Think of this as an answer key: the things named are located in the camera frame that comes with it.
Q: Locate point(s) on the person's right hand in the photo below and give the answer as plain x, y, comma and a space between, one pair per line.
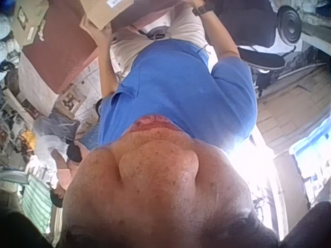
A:
194, 2

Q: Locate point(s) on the person's left hand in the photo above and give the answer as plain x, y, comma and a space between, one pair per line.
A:
104, 37

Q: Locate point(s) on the cardboard box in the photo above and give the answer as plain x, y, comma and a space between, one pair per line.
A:
103, 10
28, 20

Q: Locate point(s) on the black wrist band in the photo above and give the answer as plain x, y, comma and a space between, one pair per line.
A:
201, 9

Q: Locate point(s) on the person's legs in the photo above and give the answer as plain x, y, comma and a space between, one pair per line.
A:
181, 28

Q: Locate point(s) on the reddish brown table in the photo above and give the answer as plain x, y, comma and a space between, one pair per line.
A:
64, 44

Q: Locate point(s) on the black office chair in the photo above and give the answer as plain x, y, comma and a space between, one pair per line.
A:
248, 25

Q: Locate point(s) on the flat cardboard box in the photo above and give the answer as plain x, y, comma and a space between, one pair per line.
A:
28, 20

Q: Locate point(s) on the black round fan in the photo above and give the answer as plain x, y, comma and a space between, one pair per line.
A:
289, 23

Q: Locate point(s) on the heap of mixed goods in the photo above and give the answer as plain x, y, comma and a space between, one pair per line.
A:
11, 85

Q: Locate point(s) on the brown cardboard sheets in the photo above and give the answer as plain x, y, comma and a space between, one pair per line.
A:
289, 103

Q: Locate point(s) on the green striped sheet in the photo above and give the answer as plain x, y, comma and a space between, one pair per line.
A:
36, 196

